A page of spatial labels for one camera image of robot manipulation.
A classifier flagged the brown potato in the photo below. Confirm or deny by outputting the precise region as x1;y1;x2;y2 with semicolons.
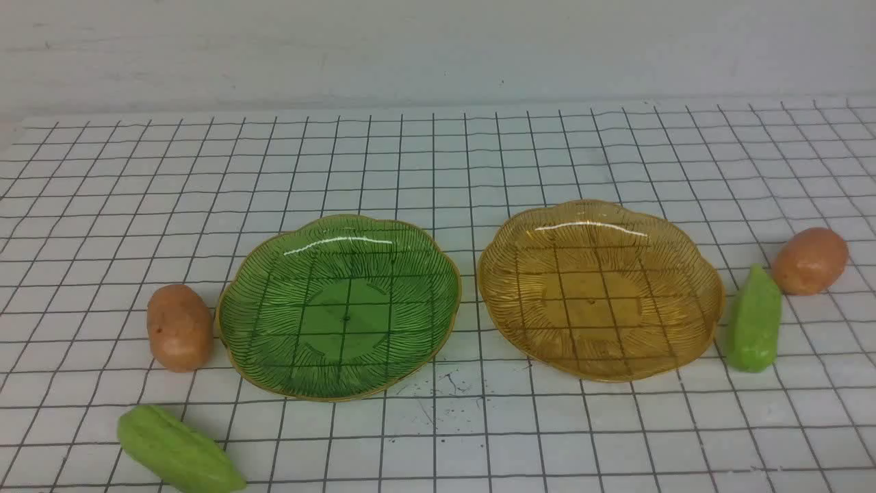
146;284;214;372
772;227;850;296

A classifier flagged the green gourd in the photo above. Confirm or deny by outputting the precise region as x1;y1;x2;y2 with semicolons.
116;405;247;492
722;264;783;372

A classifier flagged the green transparent plastic plate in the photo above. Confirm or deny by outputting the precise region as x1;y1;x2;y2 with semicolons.
215;214;462;401

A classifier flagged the amber transparent plastic plate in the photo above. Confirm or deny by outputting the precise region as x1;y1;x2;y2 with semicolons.
478;200;725;383

